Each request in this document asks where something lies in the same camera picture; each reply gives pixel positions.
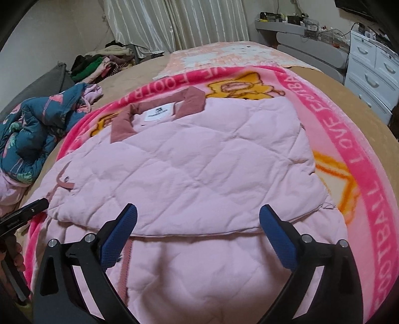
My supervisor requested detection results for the pile of folded clothes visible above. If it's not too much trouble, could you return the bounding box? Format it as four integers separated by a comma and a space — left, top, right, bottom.
70, 42, 138, 84

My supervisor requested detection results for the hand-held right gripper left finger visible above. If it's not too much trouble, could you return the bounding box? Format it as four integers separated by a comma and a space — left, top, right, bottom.
33, 203, 139, 324

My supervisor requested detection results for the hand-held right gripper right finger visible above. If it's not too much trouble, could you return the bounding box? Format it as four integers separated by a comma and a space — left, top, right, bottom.
259, 204, 364, 324

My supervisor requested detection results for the black wall television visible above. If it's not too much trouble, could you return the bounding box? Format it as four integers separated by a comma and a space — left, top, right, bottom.
334, 0, 379, 22

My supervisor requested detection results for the grey curved dresser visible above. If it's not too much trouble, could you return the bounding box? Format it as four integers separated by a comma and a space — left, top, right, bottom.
255, 19, 350, 85

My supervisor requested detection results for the clutter on white chest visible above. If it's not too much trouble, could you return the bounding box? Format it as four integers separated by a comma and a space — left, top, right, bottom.
352, 21, 392, 47

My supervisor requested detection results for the lilac garment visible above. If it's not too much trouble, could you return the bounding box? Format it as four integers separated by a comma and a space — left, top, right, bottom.
75, 83, 104, 113

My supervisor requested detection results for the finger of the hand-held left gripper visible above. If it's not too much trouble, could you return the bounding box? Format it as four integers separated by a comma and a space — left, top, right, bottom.
0, 198, 50, 233

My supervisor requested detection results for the pink printed blanket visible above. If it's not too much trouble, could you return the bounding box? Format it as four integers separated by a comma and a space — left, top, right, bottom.
23, 65, 399, 324

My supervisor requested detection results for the white pleated curtain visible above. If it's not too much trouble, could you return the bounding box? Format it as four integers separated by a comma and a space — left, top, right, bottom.
103, 0, 250, 60

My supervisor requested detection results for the clutter of small dresser items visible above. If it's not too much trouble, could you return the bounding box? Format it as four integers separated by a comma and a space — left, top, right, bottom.
259, 11, 350, 47

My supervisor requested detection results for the peach printed blanket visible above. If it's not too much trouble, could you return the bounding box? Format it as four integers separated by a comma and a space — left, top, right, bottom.
153, 40, 321, 81

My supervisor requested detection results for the person's left hand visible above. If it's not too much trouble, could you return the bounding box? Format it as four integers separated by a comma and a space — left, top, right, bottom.
9, 237, 25, 274

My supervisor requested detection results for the teal floral padded jacket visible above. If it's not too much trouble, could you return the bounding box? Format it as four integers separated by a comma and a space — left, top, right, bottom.
0, 82, 86, 183

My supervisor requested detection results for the grey cushion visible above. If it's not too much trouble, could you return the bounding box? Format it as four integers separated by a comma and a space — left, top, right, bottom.
0, 62, 75, 116

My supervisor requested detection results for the pink quilted jacket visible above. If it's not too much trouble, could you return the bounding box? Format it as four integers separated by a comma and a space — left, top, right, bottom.
23, 86, 348, 324

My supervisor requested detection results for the bed with tan sheet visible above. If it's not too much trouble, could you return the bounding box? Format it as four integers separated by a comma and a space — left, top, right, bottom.
0, 40, 399, 324

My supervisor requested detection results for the white chest of drawers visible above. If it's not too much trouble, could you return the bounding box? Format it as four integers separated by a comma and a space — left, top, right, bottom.
344, 29, 399, 126

